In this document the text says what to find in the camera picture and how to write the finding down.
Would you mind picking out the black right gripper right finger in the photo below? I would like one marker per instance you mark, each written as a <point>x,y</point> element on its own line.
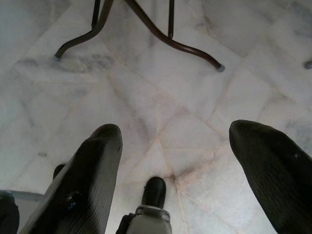
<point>275,175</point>

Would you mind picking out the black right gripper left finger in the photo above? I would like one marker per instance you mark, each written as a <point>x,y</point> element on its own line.
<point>83,185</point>

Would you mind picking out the grey robot right leg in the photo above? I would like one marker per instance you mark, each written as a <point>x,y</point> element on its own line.
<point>154,190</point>

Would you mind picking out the marble-pattern folding table, red edge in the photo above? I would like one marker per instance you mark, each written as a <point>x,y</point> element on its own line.
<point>185,47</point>

